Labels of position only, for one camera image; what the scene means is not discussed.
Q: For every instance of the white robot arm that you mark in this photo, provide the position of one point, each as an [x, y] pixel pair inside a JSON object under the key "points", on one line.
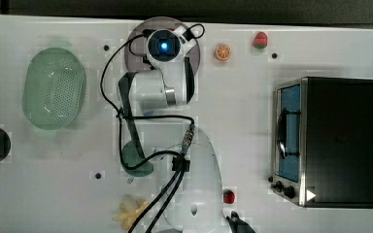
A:
{"points": [[170, 146]]}

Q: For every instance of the blue small bowl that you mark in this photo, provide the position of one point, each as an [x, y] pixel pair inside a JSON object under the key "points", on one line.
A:
{"points": [[148, 114]]}

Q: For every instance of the green small cup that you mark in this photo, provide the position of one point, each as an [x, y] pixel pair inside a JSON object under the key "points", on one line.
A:
{"points": [[131, 158]]}

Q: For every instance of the orange slice toy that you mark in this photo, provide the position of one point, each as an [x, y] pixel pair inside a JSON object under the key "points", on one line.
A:
{"points": [[222, 52]]}

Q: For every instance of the red strawberry toy near oven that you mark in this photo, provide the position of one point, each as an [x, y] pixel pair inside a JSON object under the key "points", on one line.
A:
{"points": [[228, 196]]}

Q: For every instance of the yellow banana toy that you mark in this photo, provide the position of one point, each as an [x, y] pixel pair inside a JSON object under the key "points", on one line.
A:
{"points": [[130, 208]]}

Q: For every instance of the green perforated colander basket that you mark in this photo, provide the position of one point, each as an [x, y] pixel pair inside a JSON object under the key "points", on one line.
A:
{"points": [[54, 89]]}

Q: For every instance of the silver toaster oven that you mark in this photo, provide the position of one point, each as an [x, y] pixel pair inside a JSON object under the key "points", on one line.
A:
{"points": [[323, 143]]}

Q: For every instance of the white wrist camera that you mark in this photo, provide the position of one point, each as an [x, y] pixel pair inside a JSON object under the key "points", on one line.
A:
{"points": [[186, 37]]}

